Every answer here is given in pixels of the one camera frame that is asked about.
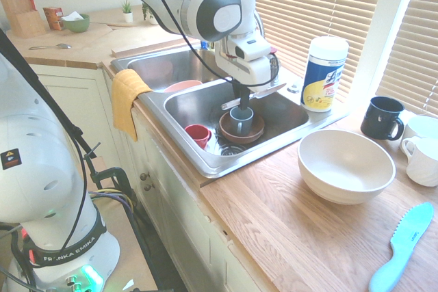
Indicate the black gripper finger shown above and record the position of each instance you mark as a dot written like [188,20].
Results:
[238,89]
[246,100]

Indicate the stainless steel double sink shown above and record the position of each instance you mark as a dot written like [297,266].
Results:
[191,104]

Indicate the narrow beige window blind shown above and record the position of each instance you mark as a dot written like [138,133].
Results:
[417,49]

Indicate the green bowl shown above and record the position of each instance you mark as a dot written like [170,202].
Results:
[78,25]

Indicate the dark round cabinet knob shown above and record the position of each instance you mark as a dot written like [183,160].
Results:
[145,175]
[148,187]

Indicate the dark green clamp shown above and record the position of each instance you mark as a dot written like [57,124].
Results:
[118,173]

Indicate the small plant in white pot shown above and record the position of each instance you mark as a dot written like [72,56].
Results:
[127,15]

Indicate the yellow dish cloth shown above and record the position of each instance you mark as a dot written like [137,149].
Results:
[125,100]

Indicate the black ceramic mug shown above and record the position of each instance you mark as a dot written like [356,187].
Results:
[380,121]

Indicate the wooden knife block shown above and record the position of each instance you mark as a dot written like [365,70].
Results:
[20,18]

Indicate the red ceramic mug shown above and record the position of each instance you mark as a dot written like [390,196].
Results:
[197,136]

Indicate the wide beige window blind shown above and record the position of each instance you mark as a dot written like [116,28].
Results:
[308,4]

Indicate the brown wooden bowl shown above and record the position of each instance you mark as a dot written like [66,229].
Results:
[243,137]

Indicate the teal plastic serrated knife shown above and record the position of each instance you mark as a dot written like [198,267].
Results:
[410,234]

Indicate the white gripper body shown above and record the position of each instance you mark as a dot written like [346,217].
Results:
[256,71]

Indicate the white ceramic mug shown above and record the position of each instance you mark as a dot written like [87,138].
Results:
[422,126]
[424,165]

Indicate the metal sink drain strainer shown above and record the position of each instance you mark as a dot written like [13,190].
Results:
[233,150]

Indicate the pink plate in sink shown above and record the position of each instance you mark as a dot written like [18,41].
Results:
[184,85]

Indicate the white crumpled paper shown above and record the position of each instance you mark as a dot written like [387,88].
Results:
[72,16]

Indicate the trailing plant in white pot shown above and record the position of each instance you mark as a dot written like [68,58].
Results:
[148,15]

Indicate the Lysol wipes canister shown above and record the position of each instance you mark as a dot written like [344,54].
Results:
[323,76]

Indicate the round metal sink fitting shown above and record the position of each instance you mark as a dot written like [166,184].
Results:
[293,87]

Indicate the cream kitchen cabinet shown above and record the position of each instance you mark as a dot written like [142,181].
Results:
[164,203]

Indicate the large cream bowl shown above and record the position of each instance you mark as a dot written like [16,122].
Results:
[342,162]

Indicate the grey ceramic mug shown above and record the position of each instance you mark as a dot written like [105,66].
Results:
[243,127]

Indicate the orange cardboard box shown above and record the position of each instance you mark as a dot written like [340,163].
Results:
[52,18]

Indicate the silver metal spoon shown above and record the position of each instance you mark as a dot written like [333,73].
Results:
[63,46]

